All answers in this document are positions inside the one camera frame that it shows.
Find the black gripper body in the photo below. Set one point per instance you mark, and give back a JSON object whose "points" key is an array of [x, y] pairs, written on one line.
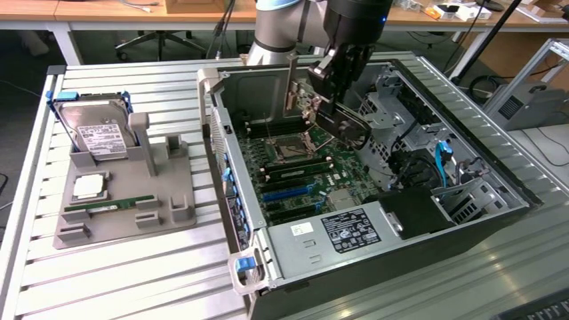
{"points": [[356, 23]]}

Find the graphics card with black fan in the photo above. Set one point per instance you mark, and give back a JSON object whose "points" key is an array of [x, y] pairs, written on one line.
{"points": [[347, 130]]}

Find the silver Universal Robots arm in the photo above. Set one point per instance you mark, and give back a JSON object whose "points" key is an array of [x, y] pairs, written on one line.
{"points": [[271, 30]]}

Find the wooden desk with white legs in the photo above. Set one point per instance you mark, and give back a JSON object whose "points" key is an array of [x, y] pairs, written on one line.
{"points": [[45, 13], [410, 20]]}

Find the black RAM slot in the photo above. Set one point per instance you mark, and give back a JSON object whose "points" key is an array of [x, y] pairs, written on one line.
{"points": [[295, 163], [295, 166], [280, 120], [320, 166], [280, 127], [280, 124], [280, 131]]}

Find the silver metal disk bay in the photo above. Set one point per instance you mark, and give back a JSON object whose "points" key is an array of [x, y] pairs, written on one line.
{"points": [[391, 123]]}

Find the metal socket cover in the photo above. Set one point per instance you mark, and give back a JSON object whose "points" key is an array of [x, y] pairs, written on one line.
{"points": [[314, 138]]}

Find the small orange box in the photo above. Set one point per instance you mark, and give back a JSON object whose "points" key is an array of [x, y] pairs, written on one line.
{"points": [[434, 12]]}

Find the thin metal locking lever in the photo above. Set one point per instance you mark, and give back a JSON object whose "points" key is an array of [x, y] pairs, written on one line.
{"points": [[268, 128]]}

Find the small black device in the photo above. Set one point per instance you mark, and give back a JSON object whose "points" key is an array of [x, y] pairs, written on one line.
{"points": [[447, 8]]}

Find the CPU socket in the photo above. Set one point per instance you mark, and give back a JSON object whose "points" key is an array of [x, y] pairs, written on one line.
{"points": [[291, 150]]}

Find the white box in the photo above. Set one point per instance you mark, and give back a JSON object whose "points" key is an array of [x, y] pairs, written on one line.
{"points": [[471, 14]]}

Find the green motherboard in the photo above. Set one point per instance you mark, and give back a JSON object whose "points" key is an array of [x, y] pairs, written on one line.
{"points": [[343, 166]]}

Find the green RAM stick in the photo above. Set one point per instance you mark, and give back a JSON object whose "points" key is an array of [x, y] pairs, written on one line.
{"points": [[111, 205], [291, 172]]}

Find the black tripod pole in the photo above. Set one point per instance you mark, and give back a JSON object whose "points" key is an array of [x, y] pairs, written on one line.
{"points": [[492, 33]]}

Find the black expansion slot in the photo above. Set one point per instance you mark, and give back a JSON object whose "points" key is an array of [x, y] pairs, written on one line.
{"points": [[284, 186], [295, 217], [294, 209]]}

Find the blue expansion slot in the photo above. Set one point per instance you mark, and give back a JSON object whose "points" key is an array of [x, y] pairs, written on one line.
{"points": [[287, 194]]}

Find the silver chipset heatsink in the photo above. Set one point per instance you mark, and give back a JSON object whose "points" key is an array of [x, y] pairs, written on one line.
{"points": [[344, 201]]}

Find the black office chair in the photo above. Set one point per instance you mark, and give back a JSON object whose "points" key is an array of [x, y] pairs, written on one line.
{"points": [[160, 41]]}

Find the black plastic air shroud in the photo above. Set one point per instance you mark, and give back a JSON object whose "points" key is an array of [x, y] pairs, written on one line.
{"points": [[414, 213]]}

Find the perforated silver disk bay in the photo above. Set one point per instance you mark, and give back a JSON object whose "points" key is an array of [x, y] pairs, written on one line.
{"points": [[480, 200]]}

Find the grey power supply unit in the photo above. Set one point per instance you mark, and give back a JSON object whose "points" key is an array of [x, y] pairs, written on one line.
{"points": [[303, 253]]}

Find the hard disk with blue carrier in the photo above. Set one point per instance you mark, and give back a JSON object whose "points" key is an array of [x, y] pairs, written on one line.
{"points": [[98, 133]]}

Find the grey plastic parts rack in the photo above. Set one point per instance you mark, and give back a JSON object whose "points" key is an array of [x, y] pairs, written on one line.
{"points": [[124, 186]]}

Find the open black PC case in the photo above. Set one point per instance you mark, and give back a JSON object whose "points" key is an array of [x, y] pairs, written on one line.
{"points": [[444, 260]]}

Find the silver CPU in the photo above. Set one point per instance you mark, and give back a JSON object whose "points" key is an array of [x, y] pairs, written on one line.
{"points": [[89, 186]]}

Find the black keyboard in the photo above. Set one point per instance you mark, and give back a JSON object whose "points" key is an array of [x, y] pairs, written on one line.
{"points": [[547, 311]]}

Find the aluminium profile frame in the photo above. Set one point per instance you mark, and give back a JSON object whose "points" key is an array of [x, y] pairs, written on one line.
{"points": [[532, 65]]}

